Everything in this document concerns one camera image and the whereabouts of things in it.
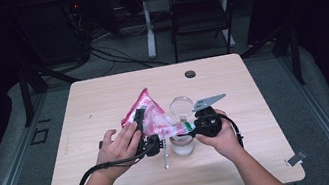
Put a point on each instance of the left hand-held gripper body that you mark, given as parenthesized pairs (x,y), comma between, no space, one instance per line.
(151,145)

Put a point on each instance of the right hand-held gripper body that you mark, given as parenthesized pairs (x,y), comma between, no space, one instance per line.
(208,124)

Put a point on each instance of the pink white plastic bag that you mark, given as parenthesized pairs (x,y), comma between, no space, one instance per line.
(155,117)

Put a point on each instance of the clear glass jar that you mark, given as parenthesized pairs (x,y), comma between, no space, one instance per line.
(183,146)

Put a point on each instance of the person's right hand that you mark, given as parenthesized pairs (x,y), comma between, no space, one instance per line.
(226,139)

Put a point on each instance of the person's left hand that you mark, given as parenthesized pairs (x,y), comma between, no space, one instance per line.
(118,154)

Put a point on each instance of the dark round table grommet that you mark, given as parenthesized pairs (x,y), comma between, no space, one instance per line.
(190,74)

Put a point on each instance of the white desk leg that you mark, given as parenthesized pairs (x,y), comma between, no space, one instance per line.
(229,34)
(150,37)

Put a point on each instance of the grey tape piece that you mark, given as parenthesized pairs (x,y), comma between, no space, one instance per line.
(296,158)

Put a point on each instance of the black metal stand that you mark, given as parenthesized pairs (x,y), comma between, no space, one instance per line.
(26,98)
(296,56)

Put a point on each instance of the black folding chair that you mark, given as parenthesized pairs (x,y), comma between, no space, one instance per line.
(199,12)

